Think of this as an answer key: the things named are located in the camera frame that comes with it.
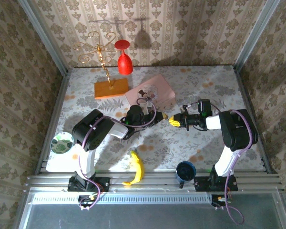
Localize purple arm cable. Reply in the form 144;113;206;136
78;97;157;212
187;101;253;226

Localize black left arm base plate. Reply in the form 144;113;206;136
67;176;110;192

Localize green leaf patterned bowl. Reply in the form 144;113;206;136
50;132;75;155

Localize black cable connector bracket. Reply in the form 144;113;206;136
78;195;97;208
211;194;232;208

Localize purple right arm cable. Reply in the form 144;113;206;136
187;101;253;226

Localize pink jewelry box with couple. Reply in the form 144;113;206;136
124;73;176;112

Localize grey metal panel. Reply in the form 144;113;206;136
18;187;286;229

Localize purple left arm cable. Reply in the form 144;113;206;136
78;97;157;212

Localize aluminium side rail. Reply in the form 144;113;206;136
233;66;277;174
35;71;70;175

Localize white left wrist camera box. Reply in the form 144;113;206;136
142;99;153;114

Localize aluminium front frame rail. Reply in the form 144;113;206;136
26;172;283;191

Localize aluminium corner post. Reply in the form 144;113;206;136
234;0;281;70
17;0;69;75

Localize gold jewelry stand wooden base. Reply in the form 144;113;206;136
73;31;130;100

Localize dark blue mug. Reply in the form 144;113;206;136
175;161;197;189

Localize white slotted cable duct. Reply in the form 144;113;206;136
30;192;213;205

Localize yellow banana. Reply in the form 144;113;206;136
122;150;145;187

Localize floral tablecloth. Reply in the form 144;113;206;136
46;65;264;172

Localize red wine glass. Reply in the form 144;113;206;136
114;39;133;75

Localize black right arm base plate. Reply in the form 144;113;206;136
194;176;238;192

